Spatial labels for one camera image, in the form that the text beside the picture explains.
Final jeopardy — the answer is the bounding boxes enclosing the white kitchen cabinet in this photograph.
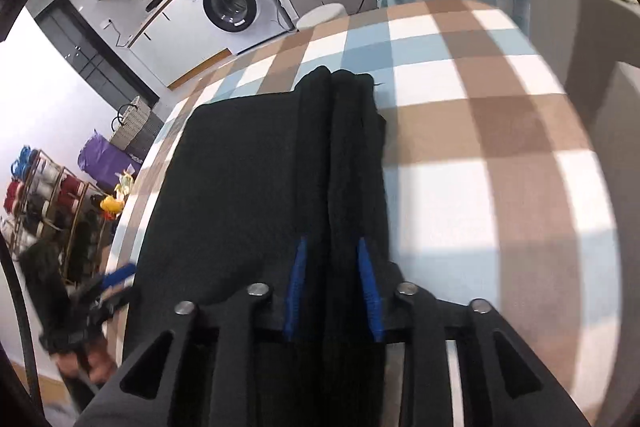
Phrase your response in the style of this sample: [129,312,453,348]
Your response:
[128,0,232,90]

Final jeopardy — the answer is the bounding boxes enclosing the white washing machine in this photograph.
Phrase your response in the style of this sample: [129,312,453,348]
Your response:
[180,0,293,55]

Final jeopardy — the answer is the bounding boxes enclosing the purple bag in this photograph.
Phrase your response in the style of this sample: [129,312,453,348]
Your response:
[77,131,141,193]

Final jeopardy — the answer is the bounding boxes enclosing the plaid checkered blanket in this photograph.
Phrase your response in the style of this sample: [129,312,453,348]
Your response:
[108,0,622,419]

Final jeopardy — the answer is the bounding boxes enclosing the shoe rack with shoes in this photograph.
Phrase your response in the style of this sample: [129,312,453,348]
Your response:
[1,146,112,287]

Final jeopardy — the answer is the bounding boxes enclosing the black knit sweater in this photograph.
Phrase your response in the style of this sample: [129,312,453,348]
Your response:
[121,65,402,427]

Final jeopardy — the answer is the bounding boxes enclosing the left hand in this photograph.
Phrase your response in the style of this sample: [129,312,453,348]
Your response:
[51,335,117,385]

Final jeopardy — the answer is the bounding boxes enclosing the woven laundry basket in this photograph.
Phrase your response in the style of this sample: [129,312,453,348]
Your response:
[110,96,164,161]

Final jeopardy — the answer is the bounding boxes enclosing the round white stool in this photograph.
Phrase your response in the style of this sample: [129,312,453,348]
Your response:
[296,3,348,31]

